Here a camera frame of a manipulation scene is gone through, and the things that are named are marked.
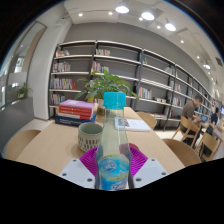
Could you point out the red book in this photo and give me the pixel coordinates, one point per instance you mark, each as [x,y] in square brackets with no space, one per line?
[74,115]
[76,111]

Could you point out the grey bookshelf unit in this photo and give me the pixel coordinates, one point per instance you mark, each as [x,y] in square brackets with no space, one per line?
[156,76]

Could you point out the dark blue book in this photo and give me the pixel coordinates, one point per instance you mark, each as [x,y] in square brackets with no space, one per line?
[71,120]

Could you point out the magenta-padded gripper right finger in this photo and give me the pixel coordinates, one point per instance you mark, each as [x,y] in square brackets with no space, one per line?
[150,170]

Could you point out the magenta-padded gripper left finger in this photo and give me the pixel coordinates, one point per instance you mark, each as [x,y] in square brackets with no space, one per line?
[77,171]

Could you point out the green potted plant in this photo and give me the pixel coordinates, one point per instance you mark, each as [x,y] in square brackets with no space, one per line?
[103,85]

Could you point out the laptop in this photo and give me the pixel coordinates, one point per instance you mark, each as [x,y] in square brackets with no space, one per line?
[204,118]

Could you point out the open white booklet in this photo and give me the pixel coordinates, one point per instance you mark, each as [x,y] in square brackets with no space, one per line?
[135,125]

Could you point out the beige patterned ceramic cup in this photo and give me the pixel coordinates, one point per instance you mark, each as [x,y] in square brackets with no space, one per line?
[89,136]

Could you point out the round ceiling lights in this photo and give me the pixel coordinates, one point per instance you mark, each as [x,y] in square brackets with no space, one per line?
[147,15]

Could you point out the clear bottle with blue cap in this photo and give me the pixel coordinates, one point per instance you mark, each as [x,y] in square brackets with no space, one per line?
[112,160]

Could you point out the wooden frame chair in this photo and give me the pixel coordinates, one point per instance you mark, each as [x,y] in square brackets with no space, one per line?
[185,128]
[210,141]

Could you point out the small green plant on ledge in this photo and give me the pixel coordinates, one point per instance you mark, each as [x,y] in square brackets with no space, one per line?
[22,90]

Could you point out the person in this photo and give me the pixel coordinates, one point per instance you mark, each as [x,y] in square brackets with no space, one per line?
[215,117]
[189,113]

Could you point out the round-backed wooden chair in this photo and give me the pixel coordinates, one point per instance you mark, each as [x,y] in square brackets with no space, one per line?
[181,151]
[147,119]
[20,143]

